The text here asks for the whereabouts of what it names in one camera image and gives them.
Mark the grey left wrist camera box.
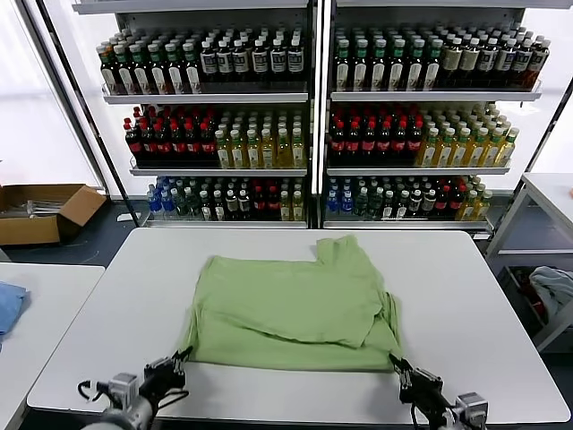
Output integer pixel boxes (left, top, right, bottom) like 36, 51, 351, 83
107, 373, 140, 404

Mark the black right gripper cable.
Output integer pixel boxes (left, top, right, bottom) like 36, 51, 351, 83
410, 400, 432, 427

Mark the shiny metal parts bundle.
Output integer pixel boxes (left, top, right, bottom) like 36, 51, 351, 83
24, 199, 68, 219

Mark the beige label dark bottle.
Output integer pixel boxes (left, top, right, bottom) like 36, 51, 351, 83
460, 37, 481, 89
441, 37, 463, 89

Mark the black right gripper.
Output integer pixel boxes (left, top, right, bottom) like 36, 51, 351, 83
388, 353, 453, 416

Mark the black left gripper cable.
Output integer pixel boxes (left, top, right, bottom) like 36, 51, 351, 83
156, 389, 190, 411

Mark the red fabric item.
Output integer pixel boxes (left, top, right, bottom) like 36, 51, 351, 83
521, 281, 550, 324

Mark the green t-shirt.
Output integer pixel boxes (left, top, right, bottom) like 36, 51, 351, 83
174, 235, 406, 373

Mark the white cap blue label bottle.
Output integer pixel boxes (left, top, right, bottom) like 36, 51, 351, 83
495, 38, 517, 89
252, 39, 269, 82
200, 39, 217, 82
286, 38, 304, 82
477, 38, 499, 89
269, 38, 287, 82
233, 39, 251, 82
216, 39, 234, 82
513, 38, 534, 89

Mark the black left wrist cable loop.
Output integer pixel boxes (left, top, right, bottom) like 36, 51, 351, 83
78, 379, 111, 402

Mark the red cap cola bottle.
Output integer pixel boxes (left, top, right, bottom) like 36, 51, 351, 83
266, 185, 281, 220
200, 121, 218, 165
377, 119, 394, 165
407, 116, 424, 165
392, 118, 409, 165
346, 119, 363, 165
170, 121, 188, 165
252, 185, 268, 220
330, 118, 347, 165
155, 121, 173, 165
141, 121, 158, 165
436, 185, 451, 219
184, 121, 202, 165
124, 116, 143, 165
449, 185, 466, 219
361, 119, 379, 165

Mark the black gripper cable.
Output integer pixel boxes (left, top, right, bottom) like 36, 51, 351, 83
156, 389, 190, 411
410, 400, 432, 427

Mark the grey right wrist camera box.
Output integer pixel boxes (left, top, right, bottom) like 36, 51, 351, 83
455, 392, 489, 425

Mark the white cap reddish tea bottle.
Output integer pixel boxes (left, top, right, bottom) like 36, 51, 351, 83
530, 39, 552, 89

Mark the brown cardboard box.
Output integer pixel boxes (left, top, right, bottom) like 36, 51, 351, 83
0, 183, 108, 246

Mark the green cap dark tea bottle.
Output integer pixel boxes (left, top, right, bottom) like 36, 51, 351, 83
182, 41, 202, 94
164, 41, 184, 94
370, 39, 389, 89
98, 40, 118, 94
406, 39, 426, 89
388, 39, 406, 89
352, 39, 371, 89
114, 42, 134, 94
335, 39, 353, 89
147, 42, 168, 94
424, 38, 442, 89
130, 42, 151, 94

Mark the white metal shelf unit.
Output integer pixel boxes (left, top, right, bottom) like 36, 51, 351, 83
71, 0, 320, 229
318, 0, 545, 233

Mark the white metal frame table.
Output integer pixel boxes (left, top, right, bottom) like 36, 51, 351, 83
485, 172, 573, 353

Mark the pale grey crumpled cloth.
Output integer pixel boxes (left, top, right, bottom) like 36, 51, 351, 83
529, 266, 573, 323

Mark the blue folded cloth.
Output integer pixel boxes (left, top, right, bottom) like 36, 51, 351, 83
0, 280, 31, 344

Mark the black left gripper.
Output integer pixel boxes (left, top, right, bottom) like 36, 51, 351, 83
139, 345, 194, 404

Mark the black window frame post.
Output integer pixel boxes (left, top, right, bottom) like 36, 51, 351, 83
518, 82, 573, 194
20, 0, 141, 228

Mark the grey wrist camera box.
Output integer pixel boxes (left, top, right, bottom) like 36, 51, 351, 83
107, 373, 140, 404
455, 392, 489, 425

